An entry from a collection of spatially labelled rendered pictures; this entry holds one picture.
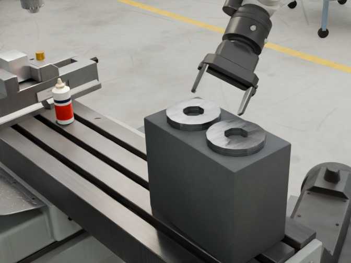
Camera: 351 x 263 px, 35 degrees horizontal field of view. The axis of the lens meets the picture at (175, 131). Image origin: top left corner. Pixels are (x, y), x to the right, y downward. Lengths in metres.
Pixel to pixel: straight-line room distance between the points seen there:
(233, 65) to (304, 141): 1.92
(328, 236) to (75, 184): 0.69
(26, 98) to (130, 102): 2.11
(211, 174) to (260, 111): 2.48
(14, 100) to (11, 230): 0.32
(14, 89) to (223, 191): 0.68
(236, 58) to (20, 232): 0.57
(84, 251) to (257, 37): 0.63
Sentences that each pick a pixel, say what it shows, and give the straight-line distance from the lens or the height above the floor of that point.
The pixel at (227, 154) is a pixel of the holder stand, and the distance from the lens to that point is 0.81.
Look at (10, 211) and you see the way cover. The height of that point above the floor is 0.86.
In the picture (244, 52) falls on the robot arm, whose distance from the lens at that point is 1.15.
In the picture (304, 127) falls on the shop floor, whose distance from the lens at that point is 3.16.
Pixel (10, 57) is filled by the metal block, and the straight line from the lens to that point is 1.38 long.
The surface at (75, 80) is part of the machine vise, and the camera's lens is 1.44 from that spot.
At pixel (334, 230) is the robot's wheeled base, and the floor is 0.59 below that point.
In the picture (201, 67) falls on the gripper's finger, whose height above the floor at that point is 1.09.
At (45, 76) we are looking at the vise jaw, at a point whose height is 1.00.
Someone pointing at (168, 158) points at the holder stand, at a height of 1.05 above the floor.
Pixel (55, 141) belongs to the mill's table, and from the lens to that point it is 1.27.
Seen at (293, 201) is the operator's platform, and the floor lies 0.40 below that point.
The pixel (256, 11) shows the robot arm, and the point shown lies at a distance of 1.18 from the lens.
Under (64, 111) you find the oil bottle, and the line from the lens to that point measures 1.31.
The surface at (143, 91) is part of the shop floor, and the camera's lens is 3.57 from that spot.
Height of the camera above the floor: 1.54
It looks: 30 degrees down
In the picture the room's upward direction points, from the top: 3 degrees counter-clockwise
